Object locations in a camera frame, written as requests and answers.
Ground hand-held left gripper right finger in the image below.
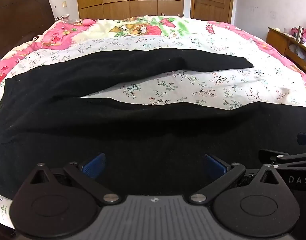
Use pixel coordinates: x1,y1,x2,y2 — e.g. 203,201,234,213
189,154,283,205

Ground black pants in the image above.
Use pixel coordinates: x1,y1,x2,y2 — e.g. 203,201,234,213
0,47,306,201

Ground wooden door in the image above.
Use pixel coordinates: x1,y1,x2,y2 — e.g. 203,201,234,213
192,0,235,23

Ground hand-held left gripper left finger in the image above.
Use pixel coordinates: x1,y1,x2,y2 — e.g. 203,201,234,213
28,152,121,205

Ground wooden cabinet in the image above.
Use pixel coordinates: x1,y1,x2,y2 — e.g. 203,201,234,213
266,27,306,74

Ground white floral bed sheet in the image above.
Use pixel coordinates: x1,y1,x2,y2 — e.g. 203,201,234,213
0,34,306,228

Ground dark wooden headboard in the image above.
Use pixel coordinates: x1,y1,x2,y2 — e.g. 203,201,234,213
0,0,55,58

